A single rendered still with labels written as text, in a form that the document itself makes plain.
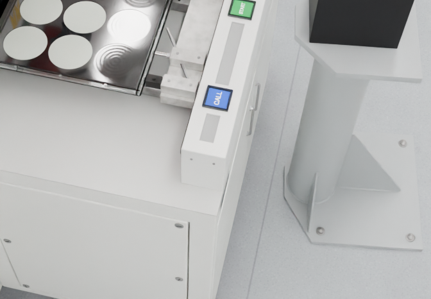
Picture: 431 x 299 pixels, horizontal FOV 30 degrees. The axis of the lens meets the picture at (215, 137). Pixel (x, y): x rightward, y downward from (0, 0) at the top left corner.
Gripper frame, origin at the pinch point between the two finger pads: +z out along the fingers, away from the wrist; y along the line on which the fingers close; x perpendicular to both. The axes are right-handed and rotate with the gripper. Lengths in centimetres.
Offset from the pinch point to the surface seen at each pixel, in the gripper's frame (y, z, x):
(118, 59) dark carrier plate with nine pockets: 7.7, 8.1, -20.1
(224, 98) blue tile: 25.2, 1.6, -42.1
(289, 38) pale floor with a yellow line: 85, 98, 40
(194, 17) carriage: 28.8, 10.0, -11.6
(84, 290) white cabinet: -13, 77, -42
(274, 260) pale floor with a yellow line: 47, 98, -43
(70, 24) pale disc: -0.1, 8.0, -6.9
